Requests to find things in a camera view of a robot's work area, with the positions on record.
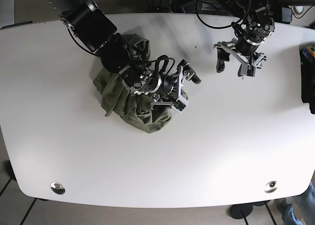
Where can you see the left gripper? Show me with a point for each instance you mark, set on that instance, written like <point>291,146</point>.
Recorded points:
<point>242,49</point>

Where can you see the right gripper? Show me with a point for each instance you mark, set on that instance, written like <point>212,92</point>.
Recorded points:
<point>153,78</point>

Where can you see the olive green T-shirt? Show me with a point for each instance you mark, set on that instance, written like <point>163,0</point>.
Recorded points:
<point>133,109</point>

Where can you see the black T-shirt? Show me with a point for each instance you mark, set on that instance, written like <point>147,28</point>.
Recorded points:
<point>307,63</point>

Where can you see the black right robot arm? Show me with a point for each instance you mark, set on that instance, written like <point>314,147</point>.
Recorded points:
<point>93,32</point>

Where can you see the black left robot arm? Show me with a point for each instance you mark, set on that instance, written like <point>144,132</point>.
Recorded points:
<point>254,25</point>

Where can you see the right silver table grommet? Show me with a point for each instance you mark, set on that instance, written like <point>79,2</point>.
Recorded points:
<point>271,187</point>

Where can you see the silver table grommet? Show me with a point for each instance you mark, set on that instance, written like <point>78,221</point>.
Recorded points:
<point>271,187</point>
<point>57,188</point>

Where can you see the black round stand base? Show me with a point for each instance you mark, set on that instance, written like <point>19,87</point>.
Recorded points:
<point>240,211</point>

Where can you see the right grey shoe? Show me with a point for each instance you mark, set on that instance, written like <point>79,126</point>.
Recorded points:
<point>282,205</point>

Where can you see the left silver table grommet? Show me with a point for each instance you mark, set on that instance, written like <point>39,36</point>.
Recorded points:
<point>57,188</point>

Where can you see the person's blue jeans leg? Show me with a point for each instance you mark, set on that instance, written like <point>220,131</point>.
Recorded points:
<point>306,204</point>

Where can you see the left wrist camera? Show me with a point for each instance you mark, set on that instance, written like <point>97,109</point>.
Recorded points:
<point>247,70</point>

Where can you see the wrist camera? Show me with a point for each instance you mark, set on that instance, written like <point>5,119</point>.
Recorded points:
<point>180,104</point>
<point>247,70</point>

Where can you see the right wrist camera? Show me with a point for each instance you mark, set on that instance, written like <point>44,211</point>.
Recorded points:
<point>180,104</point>

